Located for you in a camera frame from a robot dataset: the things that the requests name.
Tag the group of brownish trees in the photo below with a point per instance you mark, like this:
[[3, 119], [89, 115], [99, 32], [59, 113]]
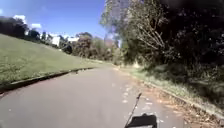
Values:
[[86, 46]]

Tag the grey asphalt path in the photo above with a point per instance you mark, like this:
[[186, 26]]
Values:
[[86, 100]]

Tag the white building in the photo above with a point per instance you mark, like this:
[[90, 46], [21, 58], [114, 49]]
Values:
[[56, 40]]

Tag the grass verge with fallen leaves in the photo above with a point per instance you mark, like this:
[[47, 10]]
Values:
[[173, 86]]

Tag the wood of dark trees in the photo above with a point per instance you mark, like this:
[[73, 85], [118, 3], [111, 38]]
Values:
[[186, 33]]

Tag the dark concrete kerb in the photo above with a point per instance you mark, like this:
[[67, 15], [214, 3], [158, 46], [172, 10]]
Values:
[[33, 80]]

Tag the grass slope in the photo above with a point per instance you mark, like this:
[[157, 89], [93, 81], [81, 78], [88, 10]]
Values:
[[30, 56]]

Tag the pale concrete kerb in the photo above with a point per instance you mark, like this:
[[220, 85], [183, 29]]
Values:
[[196, 106]]

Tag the row of dark hilltop trees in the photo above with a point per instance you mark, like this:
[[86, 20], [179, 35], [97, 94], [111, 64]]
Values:
[[13, 28]]

